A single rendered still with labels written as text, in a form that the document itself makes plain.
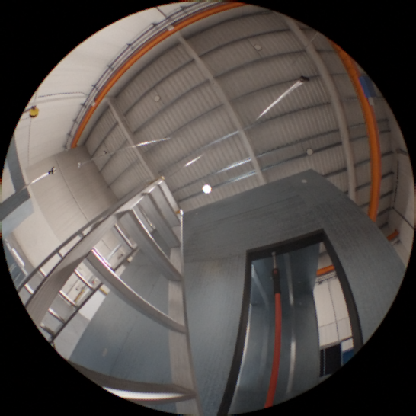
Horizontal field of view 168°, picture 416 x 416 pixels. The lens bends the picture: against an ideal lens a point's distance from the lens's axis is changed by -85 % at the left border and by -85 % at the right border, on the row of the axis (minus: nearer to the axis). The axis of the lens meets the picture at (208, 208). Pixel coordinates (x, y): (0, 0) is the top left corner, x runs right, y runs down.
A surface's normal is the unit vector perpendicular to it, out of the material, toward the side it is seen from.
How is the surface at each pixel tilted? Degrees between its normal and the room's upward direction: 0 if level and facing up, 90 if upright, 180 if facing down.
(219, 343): 90
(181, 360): 92
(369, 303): 90
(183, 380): 92
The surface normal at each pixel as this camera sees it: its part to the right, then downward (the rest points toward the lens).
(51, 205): 0.86, -0.30
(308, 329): -0.45, -0.81
